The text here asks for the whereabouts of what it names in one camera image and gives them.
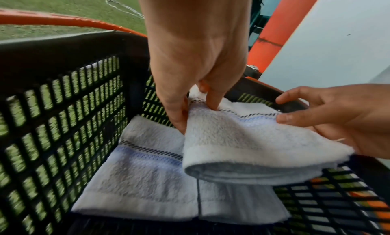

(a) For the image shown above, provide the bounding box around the person's left hand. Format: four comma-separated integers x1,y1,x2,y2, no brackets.
134,0,255,135

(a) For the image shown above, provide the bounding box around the person's right hand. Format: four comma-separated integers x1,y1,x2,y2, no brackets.
275,84,390,160

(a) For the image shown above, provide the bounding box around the white striped towel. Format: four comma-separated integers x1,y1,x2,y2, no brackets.
182,85,355,186
71,115,291,222

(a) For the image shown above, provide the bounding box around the black plastic lattice crate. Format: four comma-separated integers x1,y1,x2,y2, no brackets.
0,30,390,235

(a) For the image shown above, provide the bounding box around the orange curved metal tube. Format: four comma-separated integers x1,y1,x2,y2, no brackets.
0,9,147,37

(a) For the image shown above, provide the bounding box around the white cord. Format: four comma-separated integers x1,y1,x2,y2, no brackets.
105,0,145,19

